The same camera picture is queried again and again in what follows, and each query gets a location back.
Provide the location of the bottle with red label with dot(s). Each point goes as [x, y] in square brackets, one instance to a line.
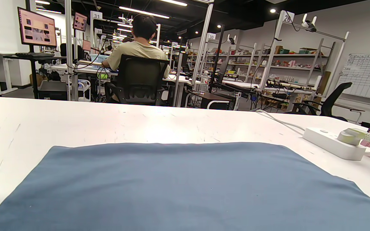
[204, 81]

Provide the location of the metal shelving rack with items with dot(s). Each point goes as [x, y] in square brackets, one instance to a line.
[287, 61]

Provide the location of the black office chair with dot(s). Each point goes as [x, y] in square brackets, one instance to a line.
[332, 99]
[138, 80]

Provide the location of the white metal camera frame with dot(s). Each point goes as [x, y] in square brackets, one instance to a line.
[279, 38]

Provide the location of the blue pillowcase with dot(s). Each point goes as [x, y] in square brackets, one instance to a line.
[185, 192]

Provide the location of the white power strip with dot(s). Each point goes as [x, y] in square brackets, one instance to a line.
[323, 139]

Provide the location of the brown side table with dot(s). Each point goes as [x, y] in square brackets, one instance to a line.
[210, 95]

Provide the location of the large computer monitor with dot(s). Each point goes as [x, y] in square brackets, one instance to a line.
[37, 29]

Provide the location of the black desk base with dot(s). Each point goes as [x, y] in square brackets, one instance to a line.
[34, 77]

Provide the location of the white wall whiteboard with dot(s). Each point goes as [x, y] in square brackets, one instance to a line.
[363, 75]

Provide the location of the black keyboard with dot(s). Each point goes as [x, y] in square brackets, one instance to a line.
[34, 55]

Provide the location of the white metal frame stand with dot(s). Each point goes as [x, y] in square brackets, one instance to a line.
[201, 41]

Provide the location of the long ceiling light strip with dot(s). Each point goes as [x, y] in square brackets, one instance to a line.
[144, 12]

